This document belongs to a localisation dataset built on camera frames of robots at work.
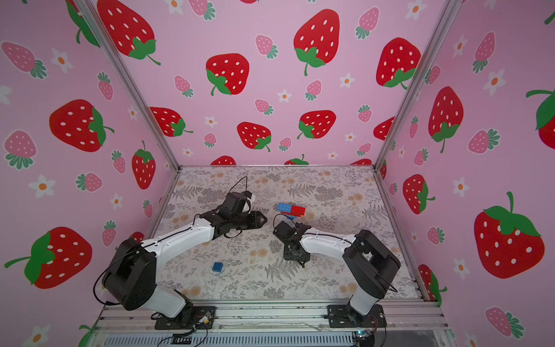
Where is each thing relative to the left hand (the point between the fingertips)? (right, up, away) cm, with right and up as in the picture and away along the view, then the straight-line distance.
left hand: (266, 219), depth 86 cm
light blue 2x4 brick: (+7, +4, +9) cm, 12 cm away
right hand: (+12, -15, +3) cm, 19 cm away
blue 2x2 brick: (-19, -19, -2) cm, 27 cm away
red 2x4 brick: (+13, +2, +9) cm, 16 cm away
